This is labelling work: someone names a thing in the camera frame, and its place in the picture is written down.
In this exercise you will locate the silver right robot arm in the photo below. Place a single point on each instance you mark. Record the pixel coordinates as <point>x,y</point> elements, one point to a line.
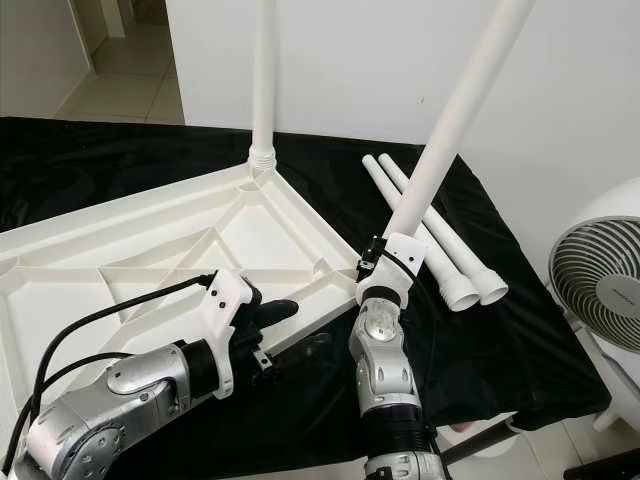
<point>385,355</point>

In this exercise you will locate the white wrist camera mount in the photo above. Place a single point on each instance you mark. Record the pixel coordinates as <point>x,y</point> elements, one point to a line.
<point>400,270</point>
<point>225,315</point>

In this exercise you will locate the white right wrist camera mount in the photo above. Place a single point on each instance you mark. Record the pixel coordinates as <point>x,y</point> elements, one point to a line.
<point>400,270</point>

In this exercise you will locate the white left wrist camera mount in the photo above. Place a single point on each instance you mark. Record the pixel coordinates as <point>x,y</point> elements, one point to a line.
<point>225,315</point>

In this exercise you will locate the black metal shelf rack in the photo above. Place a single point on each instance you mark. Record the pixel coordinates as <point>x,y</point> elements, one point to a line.
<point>605,467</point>

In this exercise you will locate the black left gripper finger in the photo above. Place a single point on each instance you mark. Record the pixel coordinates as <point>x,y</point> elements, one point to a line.
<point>300,346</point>
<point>272,312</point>

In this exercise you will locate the white pedestal fan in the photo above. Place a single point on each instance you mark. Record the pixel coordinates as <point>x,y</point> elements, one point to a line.
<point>600,270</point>

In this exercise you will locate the white plastic children tabletop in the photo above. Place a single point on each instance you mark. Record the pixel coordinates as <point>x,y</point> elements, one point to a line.
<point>120,300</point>

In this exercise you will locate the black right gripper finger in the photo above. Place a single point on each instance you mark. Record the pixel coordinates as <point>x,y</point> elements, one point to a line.
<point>369,252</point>

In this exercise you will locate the black metal table leg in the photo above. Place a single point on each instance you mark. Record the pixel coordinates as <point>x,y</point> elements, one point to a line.
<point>485,440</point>

